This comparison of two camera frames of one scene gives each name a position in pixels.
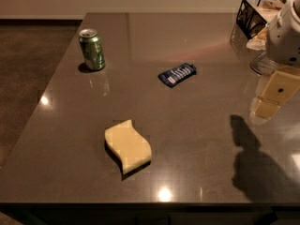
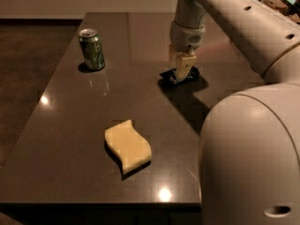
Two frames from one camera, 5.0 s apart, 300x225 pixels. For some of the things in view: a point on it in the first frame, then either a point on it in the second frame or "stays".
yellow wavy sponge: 127,147 stays
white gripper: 285,37 -> 186,37
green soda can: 93,49 stays
